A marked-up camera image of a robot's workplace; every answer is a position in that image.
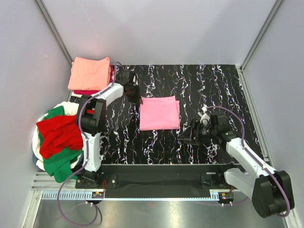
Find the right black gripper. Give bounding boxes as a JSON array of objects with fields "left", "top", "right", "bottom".
[{"left": 177, "top": 118, "right": 217, "bottom": 146}]

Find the pink t shirt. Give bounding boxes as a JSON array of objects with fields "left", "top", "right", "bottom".
[{"left": 139, "top": 96, "right": 180, "bottom": 131}]

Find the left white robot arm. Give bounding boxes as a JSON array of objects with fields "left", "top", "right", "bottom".
[{"left": 76, "top": 70, "right": 142, "bottom": 188}]

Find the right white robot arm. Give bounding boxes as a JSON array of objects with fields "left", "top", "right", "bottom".
[{"left": 179, "top": 113, "right": 295, "bottom": 218}]

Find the folded magenta t shirt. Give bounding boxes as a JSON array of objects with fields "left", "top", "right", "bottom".
[{"left": 73, "top": 65, "right": 114, "bottom": 95}]

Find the folded peach t shirt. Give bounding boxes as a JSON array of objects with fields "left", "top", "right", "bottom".
[{"left": 68, "top": 57, "right": 111, "bottom": 91}]

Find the red t shirt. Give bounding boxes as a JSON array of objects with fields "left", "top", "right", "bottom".
[{"left": 37, "top": 115, "right": 83, "bottom": 159}]

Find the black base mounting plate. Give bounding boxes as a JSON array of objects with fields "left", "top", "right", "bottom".
[{"left": 75, "top": 163, "right": 244, "bottom": 190}]

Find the green t shirt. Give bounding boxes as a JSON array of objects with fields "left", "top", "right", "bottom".
[{"left": 38, "top": 106, "right": 83, "bottom": 183}]

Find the aluminium rail profile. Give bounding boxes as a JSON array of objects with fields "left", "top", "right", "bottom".
[{"left": 30, "top": 172, "right": 289, "bottom": 192}]

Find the slotted cable duct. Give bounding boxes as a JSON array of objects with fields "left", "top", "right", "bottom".
[{"left": 42, "top": 190, "right": 219, "bottom": 201}]

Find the right aluminium frame post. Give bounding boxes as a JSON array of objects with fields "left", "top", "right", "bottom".
[{"left": 240, "top": 0, "right": 285, "bottom": 71}]

